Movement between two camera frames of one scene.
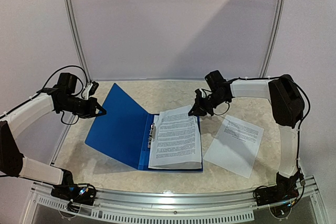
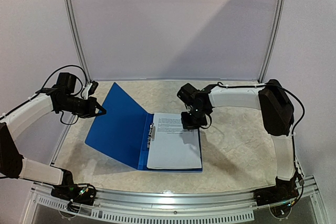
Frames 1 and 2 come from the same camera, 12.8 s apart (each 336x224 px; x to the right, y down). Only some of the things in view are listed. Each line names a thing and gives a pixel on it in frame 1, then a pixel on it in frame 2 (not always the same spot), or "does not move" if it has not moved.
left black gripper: x=90 y=112 does not move
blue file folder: x=122 y=129 does not move
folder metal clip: x=152 y=134 does not move
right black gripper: x=203 y=100 -> x=194 y=123
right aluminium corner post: x=276 y=24 does not move
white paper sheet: x=235 y=146 -> x=174 y=147
